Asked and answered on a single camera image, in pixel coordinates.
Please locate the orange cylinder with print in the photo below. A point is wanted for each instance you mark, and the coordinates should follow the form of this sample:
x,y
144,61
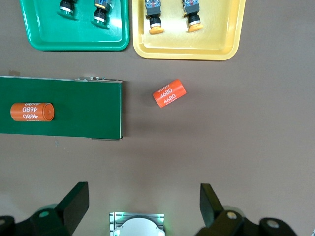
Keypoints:
x,y
169,93
32,112

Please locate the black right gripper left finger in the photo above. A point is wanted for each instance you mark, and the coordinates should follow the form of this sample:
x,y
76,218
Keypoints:
x,y
61,218

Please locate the green conveyor belt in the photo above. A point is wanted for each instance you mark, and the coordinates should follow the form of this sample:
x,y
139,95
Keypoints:
x,y
73,110

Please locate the yellow plastic tray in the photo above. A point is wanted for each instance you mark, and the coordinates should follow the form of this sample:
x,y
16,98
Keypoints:
x,y
216,44

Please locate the yellow push button switch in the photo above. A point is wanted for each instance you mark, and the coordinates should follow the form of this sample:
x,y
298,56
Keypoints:
x,y
193,17
153,18

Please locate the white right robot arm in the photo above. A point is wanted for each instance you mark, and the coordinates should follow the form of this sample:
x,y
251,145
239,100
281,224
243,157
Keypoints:
x,y
137,228

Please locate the green push button switch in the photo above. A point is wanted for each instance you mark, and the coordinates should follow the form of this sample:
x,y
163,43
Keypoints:
x,y
66,7
101,13

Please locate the green plastic tray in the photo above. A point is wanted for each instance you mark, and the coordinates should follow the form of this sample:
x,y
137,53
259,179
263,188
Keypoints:
x,y
73,37

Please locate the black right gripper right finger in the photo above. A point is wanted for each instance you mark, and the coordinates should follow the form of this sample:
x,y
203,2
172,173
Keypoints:
x,y
221,221

